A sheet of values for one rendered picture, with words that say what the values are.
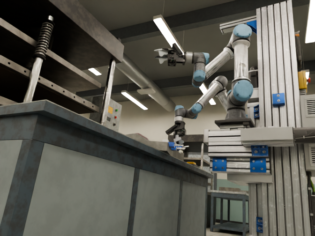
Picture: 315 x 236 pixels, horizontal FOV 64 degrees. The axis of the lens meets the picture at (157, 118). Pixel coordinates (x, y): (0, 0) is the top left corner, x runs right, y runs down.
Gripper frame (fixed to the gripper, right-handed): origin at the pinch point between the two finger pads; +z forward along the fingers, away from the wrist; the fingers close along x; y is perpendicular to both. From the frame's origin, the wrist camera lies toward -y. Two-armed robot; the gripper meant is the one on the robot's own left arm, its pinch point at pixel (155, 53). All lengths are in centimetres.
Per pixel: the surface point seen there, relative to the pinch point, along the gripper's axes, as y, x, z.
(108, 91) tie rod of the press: -9, 69, 50
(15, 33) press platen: -3, -10, 96
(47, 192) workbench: 102, -47, 25
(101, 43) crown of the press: -42, 41, 57
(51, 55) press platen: -7, 18, 83
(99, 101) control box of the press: -7, 87, 63
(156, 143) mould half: 61, 10, -6
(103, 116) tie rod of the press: 16, 73, 50
